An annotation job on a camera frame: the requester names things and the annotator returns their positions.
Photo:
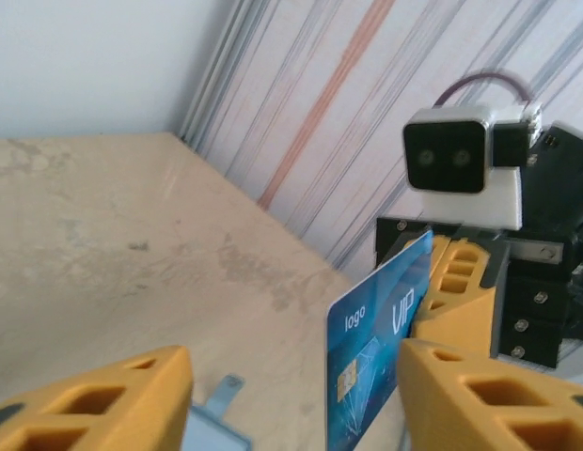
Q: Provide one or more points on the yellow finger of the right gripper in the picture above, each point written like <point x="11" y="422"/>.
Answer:
<point x="461" y="310"/>

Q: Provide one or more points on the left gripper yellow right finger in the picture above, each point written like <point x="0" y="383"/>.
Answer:
<point x="484" y="413"/>

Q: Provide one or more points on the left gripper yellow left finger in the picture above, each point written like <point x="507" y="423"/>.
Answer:
<point x="108" y="409"/>

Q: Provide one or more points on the blue VIP card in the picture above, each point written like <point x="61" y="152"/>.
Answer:
<point x="367" y="352"/>

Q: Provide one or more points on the blue leather card holder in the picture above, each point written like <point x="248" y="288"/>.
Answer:
<point x="211" y="427"/>

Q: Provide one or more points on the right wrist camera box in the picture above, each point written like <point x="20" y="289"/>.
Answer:
<point x="444" y="160"/>

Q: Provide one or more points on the aluminium frame post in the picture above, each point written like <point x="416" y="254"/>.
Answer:
<point x="225" y="61"/>

